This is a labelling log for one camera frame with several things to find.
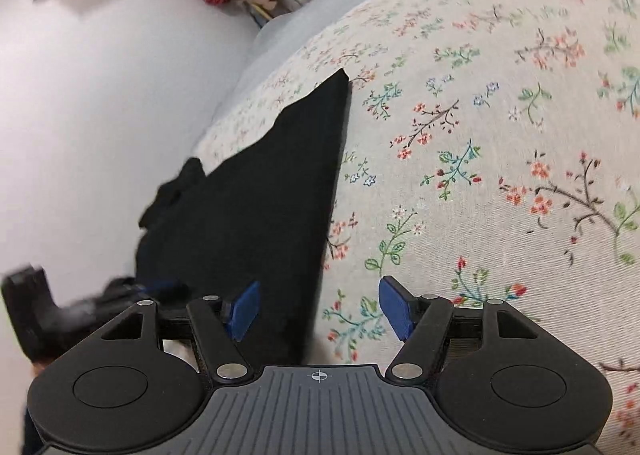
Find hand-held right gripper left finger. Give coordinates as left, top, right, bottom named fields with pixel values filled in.
left=100, top=280, right=262, bottom=384

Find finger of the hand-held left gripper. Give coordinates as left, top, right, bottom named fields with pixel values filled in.
left=133, top=279, right=190, bottom=309

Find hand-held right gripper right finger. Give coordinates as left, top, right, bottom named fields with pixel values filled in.
left=378, top=276, right=539, bottom=382

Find black pants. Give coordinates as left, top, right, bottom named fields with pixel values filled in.
left=137, top=68, right=351, bottom=366

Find floral printed bed sheet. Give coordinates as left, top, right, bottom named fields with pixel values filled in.
left=192, top=0, right=640, bottom=455

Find wooden coat rack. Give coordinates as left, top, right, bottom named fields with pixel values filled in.
left=245, top=0, right=277, bottom=29

